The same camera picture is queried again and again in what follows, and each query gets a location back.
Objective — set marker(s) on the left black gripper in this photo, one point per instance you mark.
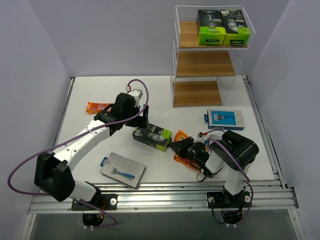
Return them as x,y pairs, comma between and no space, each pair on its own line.
142,116

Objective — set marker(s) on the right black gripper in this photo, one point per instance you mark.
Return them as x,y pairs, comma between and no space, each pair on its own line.
185,146

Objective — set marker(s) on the small black green razor box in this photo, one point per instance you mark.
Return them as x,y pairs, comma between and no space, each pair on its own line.
153,136

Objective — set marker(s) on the black green razor pack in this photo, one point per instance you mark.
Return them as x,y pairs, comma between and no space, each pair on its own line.
210,28

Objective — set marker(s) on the tall green black razor box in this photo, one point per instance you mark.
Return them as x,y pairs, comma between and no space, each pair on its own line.
237,32

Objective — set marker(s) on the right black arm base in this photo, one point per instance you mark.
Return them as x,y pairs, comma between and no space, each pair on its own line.
225,200

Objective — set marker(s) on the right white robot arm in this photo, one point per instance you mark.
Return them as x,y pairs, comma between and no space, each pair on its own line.
209,154

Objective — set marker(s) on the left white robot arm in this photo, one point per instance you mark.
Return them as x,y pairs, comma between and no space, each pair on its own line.
53,173

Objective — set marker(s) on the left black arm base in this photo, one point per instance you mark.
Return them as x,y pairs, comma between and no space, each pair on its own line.
102,201

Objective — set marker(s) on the orange razor bag upper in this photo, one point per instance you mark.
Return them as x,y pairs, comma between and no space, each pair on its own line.
180,135

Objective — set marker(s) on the orange razor bag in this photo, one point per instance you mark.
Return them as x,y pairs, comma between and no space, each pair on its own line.
95,107
187,162
180,135

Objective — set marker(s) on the orange razor bag lower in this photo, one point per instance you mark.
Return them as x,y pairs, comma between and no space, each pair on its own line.
187,162

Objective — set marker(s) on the grey box blue razor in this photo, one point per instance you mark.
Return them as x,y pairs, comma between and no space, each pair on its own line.
123,170
210,139

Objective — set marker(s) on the orange razor bag far left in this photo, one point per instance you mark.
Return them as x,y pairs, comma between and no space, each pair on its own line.
95,107

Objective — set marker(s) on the blue white razor box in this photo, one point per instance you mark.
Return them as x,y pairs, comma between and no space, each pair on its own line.
224,120

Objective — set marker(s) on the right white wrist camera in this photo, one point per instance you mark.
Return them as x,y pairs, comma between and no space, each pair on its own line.
202,134

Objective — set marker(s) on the aluminium mounting rail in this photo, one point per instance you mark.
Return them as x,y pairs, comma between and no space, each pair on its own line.
191,196

